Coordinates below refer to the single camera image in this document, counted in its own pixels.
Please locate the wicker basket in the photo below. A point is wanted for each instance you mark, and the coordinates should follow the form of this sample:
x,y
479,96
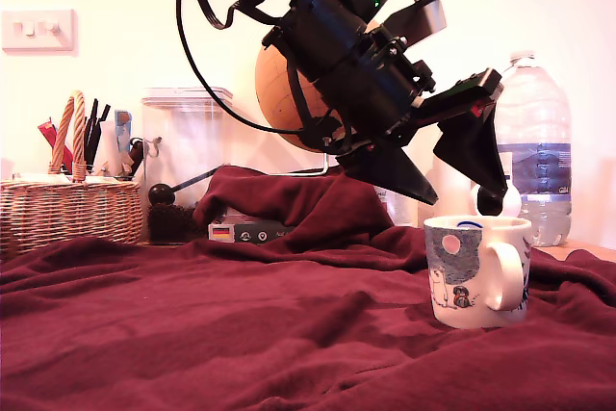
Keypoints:
x,y
72,213

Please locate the cork globe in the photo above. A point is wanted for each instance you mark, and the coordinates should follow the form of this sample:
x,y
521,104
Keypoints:
x,y
274,88

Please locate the metal tin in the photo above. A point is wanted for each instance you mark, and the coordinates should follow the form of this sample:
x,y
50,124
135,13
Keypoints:
x,y
397,213

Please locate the clear plastic storage container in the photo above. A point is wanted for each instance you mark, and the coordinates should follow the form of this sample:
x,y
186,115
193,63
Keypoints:
x,y
192,151

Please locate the dark box with flag print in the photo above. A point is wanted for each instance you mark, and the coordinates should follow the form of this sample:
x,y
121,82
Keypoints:
x,y
250,236

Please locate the black kitchen utensil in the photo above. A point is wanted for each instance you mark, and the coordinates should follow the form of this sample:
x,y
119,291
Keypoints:
x,y
102,115
90,136

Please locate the small white round camera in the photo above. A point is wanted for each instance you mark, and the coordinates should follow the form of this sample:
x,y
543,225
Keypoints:
x,y
512,201

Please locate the white papers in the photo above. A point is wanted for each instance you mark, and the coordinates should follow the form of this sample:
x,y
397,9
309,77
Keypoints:
x,y
48,178

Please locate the blue and white card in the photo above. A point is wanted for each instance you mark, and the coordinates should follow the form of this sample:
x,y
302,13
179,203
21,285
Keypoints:
x,y
122,129

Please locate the dark red fleece cloth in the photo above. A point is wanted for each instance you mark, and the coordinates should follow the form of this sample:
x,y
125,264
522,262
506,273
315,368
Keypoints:
x,y
240,310

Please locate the blue coffee capsule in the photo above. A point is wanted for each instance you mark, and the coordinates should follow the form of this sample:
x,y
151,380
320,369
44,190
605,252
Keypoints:
x,y
469,224

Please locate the metal globe stand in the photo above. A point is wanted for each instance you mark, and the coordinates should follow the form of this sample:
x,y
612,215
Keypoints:
x,y
313,172

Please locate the black coffee scoop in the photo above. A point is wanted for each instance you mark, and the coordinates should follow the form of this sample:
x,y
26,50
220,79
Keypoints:
x,y
161,193

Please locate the white illustrated mug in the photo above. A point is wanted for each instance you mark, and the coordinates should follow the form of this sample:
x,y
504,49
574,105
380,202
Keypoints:
x,y
452,286

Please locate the white wall switch plate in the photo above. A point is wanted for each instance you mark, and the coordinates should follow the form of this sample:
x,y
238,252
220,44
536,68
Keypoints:
x,y
38,28

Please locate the red packet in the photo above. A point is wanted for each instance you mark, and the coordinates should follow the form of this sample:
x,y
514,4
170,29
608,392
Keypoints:
x,y
48,134

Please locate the large clear water bottle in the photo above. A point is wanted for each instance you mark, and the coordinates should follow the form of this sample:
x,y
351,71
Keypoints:
x,y
539,117

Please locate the slim white bottle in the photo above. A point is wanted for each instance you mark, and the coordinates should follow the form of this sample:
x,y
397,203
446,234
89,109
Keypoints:
x,y
450,199

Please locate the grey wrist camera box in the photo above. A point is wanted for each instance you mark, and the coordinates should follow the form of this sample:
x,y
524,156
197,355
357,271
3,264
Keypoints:
x,y
428,16

